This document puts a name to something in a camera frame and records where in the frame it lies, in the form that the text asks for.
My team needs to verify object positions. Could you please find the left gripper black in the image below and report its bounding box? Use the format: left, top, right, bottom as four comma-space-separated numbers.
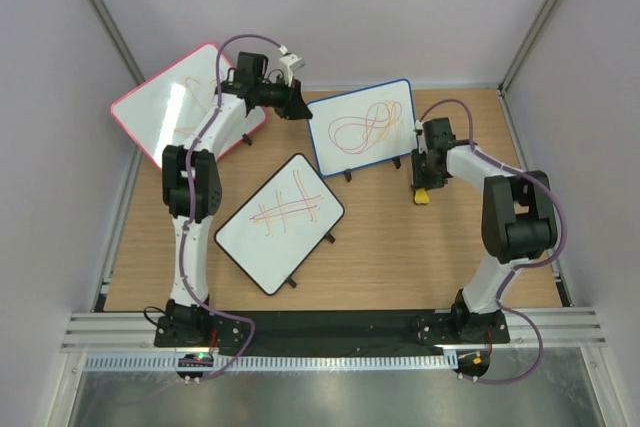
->
255, 75, 312, 122

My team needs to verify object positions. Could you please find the yellow black whiteboard eraser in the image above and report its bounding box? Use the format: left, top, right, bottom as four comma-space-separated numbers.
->
413, 188, 430, 205

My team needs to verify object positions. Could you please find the blue framed whiteboard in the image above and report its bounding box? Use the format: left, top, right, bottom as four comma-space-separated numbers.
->
308, 78, 417, 177

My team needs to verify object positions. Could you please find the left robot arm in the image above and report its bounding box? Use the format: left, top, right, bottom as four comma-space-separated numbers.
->
154, 47, 312, 347

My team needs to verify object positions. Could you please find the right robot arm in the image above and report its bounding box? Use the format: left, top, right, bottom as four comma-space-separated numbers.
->
411, 118, 558, 344

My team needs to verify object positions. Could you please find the black framed whiteboard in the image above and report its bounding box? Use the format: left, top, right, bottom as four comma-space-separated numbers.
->
214, 153, 345, 296

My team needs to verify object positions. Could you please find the pink framed whiteboard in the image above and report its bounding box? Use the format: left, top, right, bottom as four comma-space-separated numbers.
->
111, 43, 267, 168

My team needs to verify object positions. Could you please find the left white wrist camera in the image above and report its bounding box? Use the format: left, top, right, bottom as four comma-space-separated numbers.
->
278, 46, 305, 87

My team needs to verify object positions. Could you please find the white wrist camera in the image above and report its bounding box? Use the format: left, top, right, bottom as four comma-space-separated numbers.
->
278, 46, 305, 87
414, 120, 427, 154

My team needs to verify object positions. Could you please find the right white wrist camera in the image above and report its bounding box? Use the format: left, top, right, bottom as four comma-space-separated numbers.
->
414, 120, 427, 154

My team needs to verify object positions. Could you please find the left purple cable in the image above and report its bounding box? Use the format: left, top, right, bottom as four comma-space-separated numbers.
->
179, 34, 258, 382

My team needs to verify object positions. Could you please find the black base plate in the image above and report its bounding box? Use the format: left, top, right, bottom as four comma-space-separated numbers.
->
152, 304, 510, 356

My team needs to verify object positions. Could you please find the aluminium frame rail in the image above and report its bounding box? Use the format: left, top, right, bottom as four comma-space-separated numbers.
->
62, 307, 607, 352

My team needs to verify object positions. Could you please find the slotted cable duct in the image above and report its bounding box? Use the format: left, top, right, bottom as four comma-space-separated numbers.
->
84, 351, 458, 374

